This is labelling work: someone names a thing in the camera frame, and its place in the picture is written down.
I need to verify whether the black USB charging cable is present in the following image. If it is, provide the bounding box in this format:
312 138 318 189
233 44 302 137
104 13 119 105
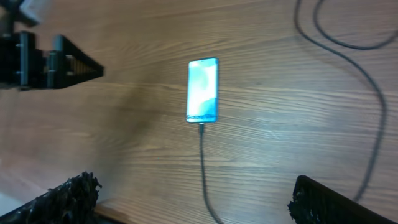
197 0 398 224

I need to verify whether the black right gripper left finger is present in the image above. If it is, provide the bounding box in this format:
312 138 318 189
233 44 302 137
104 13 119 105
1 172 102 224

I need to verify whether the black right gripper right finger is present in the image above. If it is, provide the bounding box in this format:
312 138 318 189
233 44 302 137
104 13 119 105
287 175 397 224

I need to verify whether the Samsung Galaxy smartphone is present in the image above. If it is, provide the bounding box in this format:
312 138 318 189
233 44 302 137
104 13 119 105
186 57 219 123

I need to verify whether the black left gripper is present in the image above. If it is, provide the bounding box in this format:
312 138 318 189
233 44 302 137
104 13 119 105
1 31 104 91

